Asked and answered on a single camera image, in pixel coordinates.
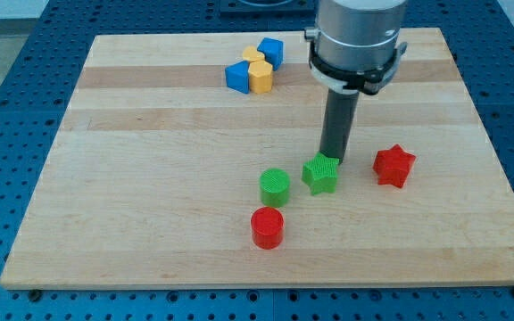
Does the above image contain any black white tool mount collar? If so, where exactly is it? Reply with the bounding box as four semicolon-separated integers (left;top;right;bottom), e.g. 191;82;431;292
304;27;408;95

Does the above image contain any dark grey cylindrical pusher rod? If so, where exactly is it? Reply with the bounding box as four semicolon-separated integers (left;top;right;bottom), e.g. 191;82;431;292
319;89;359;163

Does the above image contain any red star block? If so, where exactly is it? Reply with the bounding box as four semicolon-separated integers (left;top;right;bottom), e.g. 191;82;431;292
372;144;417;188

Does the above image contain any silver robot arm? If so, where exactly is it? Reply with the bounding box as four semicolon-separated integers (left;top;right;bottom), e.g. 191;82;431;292
304;0;408;161

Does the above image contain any green star block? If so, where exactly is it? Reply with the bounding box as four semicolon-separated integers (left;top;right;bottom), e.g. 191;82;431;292
302;152;340;195

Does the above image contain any yellow hexagon block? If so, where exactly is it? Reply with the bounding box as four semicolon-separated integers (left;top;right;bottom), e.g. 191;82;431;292
248;61;273;94

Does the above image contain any blue block far right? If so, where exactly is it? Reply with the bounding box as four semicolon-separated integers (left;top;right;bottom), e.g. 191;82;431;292
257;37;284;71

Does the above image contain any blue block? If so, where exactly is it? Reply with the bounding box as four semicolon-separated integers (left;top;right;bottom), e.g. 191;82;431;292
257;37;284;71
225;61;250;94

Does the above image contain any green cylinder block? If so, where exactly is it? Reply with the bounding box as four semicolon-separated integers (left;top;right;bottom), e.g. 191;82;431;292
259;168;290;208

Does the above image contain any yellow heart block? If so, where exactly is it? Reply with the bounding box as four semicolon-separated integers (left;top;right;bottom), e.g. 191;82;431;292
242;45;265;63

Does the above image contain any blue block near left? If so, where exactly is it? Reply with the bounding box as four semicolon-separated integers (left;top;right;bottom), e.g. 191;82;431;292
225;61;250;94

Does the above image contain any red cylinder block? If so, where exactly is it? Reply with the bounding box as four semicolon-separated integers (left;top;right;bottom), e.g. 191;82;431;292
250;207;285;250

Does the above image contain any wooden board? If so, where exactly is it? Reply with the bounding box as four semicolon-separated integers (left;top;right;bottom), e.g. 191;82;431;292
0;28;514;290

